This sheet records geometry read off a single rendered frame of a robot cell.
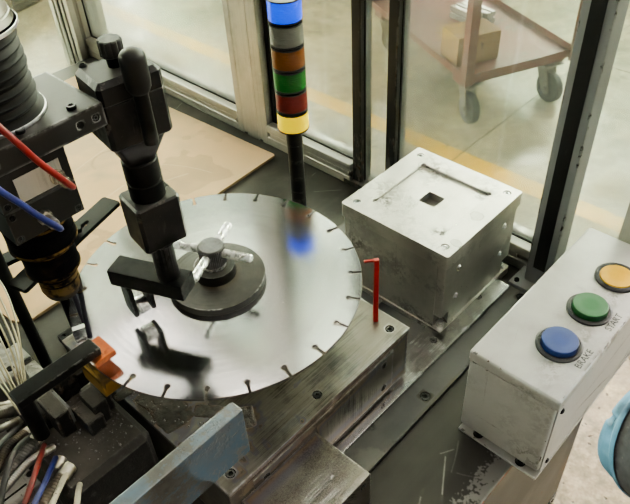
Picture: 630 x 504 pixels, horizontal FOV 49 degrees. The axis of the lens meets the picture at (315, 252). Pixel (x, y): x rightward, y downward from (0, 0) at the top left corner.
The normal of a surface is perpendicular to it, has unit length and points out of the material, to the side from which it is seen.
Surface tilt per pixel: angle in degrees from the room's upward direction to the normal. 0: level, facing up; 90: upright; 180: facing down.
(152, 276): 0
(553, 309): 0
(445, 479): 0
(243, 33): 90
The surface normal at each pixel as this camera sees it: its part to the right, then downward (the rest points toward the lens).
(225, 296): -0.01, -0.69
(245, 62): -0.68, 0.51
